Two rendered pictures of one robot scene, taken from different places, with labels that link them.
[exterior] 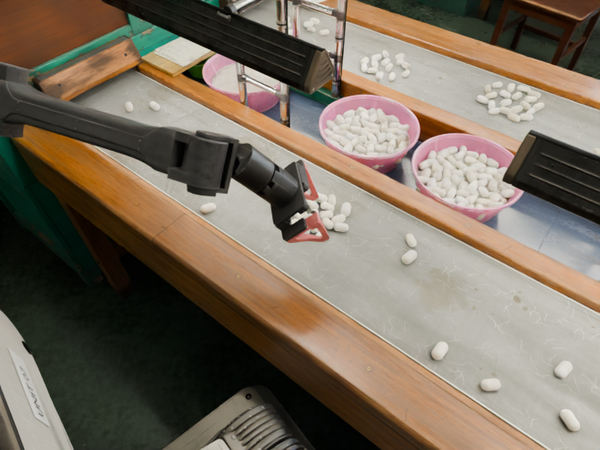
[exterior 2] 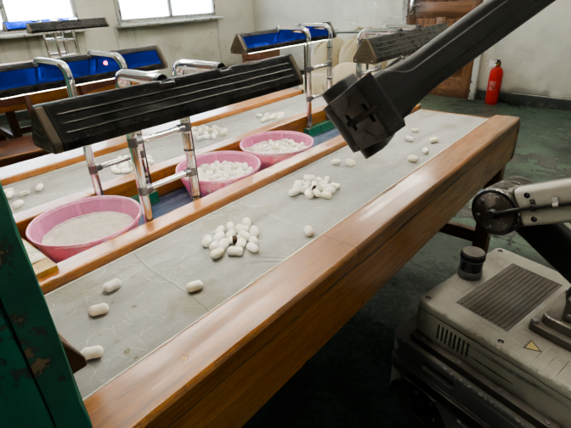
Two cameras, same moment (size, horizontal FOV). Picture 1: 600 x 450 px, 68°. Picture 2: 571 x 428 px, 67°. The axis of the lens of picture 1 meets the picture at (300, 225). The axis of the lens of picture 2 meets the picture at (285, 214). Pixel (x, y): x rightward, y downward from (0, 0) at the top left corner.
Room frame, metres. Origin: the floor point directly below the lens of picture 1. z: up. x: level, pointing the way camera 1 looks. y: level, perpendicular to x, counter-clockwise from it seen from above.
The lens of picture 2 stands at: (0.68, 1.08, 1.25)
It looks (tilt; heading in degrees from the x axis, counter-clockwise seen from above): 28 degrees down; 273
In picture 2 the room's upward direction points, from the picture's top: 3 degrees counter-clockwise
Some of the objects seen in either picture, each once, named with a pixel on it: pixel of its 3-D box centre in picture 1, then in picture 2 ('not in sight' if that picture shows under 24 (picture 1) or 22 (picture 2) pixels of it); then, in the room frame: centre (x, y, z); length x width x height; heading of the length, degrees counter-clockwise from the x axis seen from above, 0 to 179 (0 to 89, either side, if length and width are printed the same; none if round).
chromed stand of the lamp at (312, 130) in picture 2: not in sight; (304, 80); (0.68, -0.86, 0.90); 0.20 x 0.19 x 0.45; 52
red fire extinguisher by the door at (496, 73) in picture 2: not in sight; (494, 81); (-1.46, -3.97, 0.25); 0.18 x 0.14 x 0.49; 49
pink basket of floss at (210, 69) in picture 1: (247, 82); (90, 234); (1.23, 0.16, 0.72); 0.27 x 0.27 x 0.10
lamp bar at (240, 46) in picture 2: not in sight; (288, 36); (0.74, -0.91, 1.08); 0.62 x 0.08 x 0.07; 52
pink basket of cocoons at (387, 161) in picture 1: (367, 137); (220, 178); (0.95, -0.18, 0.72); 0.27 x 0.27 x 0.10
